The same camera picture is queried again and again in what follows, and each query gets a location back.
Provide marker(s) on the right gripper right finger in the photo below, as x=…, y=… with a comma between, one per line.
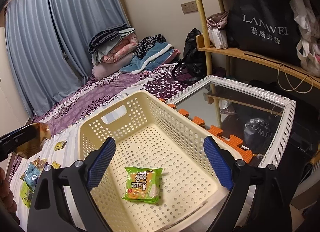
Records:
x=268, y=211

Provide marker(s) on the wooden bamboo shelf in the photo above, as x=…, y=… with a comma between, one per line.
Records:
x=204, y=44

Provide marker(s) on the blue grey curtain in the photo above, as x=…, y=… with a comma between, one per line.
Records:
x=48, y=46

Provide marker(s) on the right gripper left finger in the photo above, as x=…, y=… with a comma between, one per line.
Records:
x=49, y=210

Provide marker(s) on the white framed mirror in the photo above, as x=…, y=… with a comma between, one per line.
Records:
x=261, y=118

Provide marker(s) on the white plastic bags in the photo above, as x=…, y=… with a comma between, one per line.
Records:
x=308, y=46

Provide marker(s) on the tan waffle snack bag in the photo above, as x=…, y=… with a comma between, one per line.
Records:
x=32, y=138

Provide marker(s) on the wall power socket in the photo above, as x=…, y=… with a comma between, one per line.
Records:
x=189, y=7

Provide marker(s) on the striped white grey blanket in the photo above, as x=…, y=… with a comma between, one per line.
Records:
x=57, y=161

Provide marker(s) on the green seaweed snack bag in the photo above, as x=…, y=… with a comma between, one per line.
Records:
x=26, y=194

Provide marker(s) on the cream perforated plastic basket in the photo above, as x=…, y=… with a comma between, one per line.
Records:
x=150, y=134

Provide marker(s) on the pink folded cloth on shelf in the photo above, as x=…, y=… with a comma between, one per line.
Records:
x=217, y=21

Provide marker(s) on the green Korean cracker pack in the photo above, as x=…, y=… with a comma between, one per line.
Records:
x=142, y=184

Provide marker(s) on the black backpack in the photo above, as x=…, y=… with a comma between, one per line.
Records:
x=192, y=67

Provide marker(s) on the black LANWEI tote bag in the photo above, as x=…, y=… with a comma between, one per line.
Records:
x=264, y=27

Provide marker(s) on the clear cookie bag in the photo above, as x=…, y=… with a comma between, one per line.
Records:
x=40, y=163

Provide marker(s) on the blue folded clothes pile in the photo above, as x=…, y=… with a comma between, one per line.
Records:
x=151, y=52

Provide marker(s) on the person left hand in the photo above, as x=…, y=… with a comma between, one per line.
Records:
x=7, y=196

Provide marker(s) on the purple floral bedsheet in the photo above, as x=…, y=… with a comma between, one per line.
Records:
x=99, y=94

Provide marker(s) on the light blue snack bag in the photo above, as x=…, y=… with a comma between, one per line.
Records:
x=31, y=176

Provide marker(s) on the orange foam puzzle mat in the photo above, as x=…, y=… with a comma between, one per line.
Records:
x=233, y=141

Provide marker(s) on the folded quilts pile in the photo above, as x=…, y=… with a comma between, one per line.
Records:
x=112, y=49

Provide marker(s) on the yellow small biscuit packet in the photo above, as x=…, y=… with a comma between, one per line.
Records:
x=60, y=145

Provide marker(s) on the yellow bibizan biscuit packet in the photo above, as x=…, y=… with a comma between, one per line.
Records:
x=55, y=165

